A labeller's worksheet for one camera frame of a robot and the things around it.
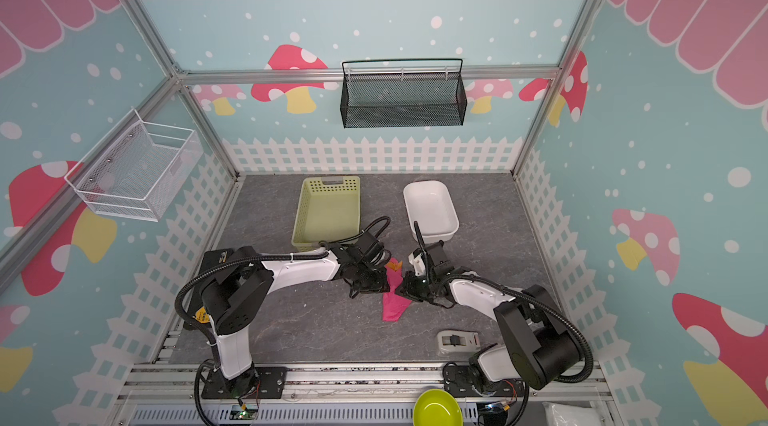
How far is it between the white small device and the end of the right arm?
0.35 ft

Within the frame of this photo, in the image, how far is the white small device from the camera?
78cm

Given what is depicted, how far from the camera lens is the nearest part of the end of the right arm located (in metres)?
0.66
